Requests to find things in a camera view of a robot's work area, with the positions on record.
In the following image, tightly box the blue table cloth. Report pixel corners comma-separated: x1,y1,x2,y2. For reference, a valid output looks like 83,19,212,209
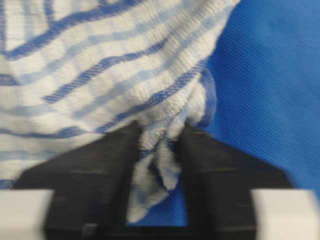
127,0,320,226

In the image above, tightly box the white blue-striped towel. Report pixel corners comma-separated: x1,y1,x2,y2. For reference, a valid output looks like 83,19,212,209
0,0,238,223

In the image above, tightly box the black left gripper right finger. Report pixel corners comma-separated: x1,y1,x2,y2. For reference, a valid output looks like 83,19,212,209
178,125,293,240

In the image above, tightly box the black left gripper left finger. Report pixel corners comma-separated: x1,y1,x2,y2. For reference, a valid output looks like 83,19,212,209
13,121,141,240

